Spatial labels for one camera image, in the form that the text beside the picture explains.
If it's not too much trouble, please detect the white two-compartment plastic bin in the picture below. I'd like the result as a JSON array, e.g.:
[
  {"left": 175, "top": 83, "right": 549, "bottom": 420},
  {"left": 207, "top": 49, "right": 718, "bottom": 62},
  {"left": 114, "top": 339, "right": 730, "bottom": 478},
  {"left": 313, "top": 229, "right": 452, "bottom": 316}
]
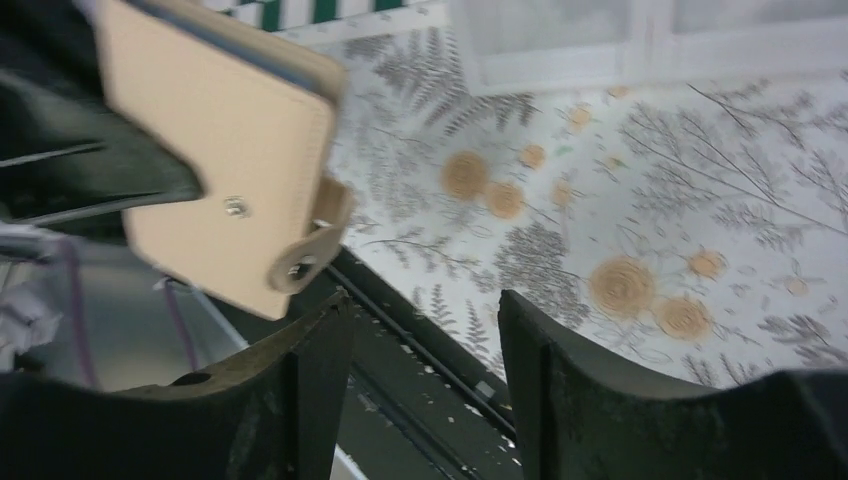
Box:
[{"left": 447, "top": 0, "right": 847, "bottom": 95}]

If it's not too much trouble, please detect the green and white chessboard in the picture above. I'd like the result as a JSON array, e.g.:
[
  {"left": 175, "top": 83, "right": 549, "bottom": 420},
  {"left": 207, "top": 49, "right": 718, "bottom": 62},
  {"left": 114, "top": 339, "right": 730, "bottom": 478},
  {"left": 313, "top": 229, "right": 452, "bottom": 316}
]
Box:
[{"left": 200, "top": 0, "right": 449, "bottom": 45}]

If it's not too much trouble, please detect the beige leather card holder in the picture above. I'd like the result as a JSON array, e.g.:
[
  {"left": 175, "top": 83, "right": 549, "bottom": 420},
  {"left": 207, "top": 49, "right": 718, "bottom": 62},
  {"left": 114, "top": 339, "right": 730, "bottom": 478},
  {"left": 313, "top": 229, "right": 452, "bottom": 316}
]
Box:
[{"left": 96, "top": 1, "right": 355, "bottom": 321}]

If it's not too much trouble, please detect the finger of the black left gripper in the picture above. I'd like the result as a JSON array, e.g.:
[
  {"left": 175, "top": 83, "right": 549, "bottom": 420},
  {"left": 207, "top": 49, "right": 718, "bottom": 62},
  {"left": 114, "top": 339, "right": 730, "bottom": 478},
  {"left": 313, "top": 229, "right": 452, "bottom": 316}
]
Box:
[{"left": 1, "top": 1, "right": 203, "bottom": 231}]

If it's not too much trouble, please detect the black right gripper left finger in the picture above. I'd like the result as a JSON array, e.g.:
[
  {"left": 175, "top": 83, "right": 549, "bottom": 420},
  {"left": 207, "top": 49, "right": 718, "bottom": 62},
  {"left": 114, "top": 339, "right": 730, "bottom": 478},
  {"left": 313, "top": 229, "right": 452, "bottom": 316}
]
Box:
[{"left": 1, "top": 291, "right": 354, "bottom": 479}]

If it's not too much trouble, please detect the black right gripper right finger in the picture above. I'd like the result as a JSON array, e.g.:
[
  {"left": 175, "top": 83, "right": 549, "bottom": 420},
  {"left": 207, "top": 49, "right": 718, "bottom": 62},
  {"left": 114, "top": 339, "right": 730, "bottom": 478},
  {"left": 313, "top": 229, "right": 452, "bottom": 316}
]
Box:
[{"left": 498, "top": 290, "right": 847, "bottom": 479}]

